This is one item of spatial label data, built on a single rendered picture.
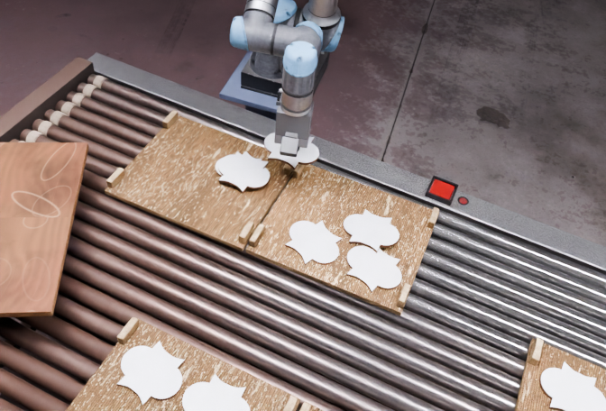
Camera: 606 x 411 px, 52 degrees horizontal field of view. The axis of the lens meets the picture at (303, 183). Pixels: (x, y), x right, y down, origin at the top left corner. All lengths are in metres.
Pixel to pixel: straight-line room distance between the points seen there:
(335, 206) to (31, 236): 0.75
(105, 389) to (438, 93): 2.74
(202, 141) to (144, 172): 0.20
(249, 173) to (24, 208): 0.56
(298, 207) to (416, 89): 2.11
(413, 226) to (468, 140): 1.80
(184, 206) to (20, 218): 0.39
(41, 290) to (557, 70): 3.41
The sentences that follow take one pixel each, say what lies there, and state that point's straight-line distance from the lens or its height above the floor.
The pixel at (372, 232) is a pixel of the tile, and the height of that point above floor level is 0.95.
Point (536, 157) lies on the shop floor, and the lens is 3.49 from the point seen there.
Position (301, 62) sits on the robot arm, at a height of 1.37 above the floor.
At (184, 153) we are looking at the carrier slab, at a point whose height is 0.94.
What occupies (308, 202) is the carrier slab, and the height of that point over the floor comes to 0.94.
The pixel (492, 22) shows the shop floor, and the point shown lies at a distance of 4.45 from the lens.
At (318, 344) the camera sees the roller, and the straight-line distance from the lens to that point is 1.47.
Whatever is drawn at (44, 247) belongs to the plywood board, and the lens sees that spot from 1.50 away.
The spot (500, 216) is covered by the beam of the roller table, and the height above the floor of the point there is 0.92.
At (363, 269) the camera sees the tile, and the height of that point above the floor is 0.94.
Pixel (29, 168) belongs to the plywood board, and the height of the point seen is 1.04.
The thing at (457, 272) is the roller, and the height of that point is 0.91.
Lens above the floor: 2.20
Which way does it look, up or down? 47 degrees down
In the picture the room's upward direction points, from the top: 7 degrees clockwise
